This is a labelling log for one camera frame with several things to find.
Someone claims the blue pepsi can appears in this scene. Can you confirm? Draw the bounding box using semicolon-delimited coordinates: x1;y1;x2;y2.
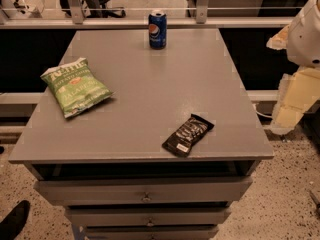
148;10;167;49

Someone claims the middle grey drawer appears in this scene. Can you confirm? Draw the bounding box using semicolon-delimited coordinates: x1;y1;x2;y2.
65;207;231;227

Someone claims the white cable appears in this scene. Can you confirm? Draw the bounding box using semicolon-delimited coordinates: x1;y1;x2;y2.
253;103;274;120

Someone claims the grey drawer cabinet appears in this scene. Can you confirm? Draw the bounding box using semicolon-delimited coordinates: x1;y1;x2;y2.
8;28;275;240

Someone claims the grey drawer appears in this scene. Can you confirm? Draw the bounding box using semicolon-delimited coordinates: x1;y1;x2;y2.
85;225;218;240
34;176;252;206
65;207;231;227

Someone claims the black rxbar chocolate bar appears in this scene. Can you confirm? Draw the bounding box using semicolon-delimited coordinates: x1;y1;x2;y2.
162;114;214;157

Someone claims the green jalapeno chips bag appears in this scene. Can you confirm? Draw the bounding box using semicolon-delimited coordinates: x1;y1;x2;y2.
41;58;113;118

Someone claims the metal railing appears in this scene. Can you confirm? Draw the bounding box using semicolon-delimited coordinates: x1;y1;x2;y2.
0;0;304;29

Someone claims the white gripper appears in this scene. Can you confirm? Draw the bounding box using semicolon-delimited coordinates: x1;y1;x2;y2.
266;0;320;134

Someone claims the top grey drawer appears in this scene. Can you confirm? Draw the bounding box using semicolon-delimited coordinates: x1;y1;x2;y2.
34;176;252;206

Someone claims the black shoe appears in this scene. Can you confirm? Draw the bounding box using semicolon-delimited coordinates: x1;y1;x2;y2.
0;200;30;240

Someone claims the bottom grey drawer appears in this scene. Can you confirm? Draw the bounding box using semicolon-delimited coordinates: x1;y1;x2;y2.
85;225;218;240

